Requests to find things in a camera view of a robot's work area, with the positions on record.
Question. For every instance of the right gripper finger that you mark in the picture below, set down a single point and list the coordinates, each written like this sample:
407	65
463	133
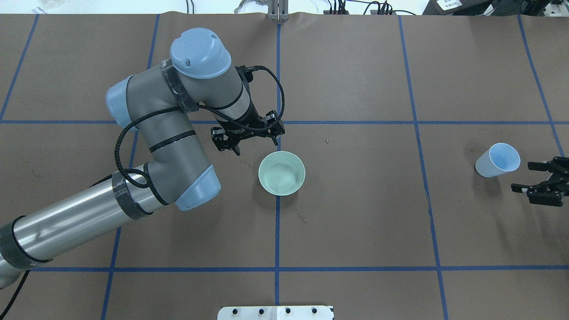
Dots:
558	165
544	188

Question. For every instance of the mint green bowl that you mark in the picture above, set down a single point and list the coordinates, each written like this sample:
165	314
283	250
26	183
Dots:
281	173

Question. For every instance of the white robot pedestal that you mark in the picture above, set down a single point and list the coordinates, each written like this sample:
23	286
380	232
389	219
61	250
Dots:
290	312

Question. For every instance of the light blue plastic cup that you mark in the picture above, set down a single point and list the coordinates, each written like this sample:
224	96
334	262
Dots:
499	159

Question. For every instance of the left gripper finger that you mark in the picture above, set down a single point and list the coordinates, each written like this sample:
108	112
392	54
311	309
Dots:
225	140
274	126

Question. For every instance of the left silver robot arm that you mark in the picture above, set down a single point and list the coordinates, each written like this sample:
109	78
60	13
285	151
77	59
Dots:
159	158

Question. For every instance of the aluminium frame post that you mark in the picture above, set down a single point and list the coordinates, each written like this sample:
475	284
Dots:
278	10

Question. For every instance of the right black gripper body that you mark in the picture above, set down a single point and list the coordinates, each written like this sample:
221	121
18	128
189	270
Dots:
561	181

